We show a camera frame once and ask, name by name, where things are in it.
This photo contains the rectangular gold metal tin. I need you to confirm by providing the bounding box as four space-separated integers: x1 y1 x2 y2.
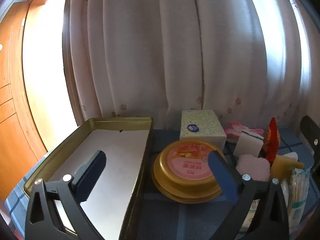
24 116 154 240

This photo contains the round gold tin pink label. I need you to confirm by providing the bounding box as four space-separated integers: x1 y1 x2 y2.
152 140 228 203

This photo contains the pink knitted cloth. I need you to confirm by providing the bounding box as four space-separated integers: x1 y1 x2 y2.
224 122 264 143

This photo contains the pale pink floral curtain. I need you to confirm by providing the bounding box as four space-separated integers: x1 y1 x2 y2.
70 0 320 140

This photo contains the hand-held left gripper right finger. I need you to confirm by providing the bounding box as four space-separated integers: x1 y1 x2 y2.
208 151 294 240

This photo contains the white sponge with dark stripe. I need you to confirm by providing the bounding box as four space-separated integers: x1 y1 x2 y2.
233 129 264 158

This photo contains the clear plastic pack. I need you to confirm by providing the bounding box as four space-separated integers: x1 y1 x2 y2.
280 167 310 233

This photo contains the dark brown frame post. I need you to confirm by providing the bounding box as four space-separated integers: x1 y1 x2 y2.
62 0 84 128

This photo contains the red gold embroidered pouch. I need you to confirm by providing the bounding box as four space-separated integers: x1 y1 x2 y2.
262 117 280 164

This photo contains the yellow sponge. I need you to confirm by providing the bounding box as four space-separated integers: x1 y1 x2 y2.
270 154 305 180

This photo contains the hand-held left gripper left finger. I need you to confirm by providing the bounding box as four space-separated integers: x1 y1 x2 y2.
25 150 108 240

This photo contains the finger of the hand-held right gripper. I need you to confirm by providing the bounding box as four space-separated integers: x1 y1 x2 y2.
299 116 320 178

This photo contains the yellow floral tissue box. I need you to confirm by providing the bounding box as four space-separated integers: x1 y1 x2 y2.
179 109 227 148

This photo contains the orange wooden door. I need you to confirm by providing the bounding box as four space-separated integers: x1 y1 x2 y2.
0 0 49 188

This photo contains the blue plaid bed cover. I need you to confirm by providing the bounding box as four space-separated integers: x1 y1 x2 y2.
5 127 320 240

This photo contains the pale pink towel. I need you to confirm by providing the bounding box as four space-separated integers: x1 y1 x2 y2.
235 154 272 182

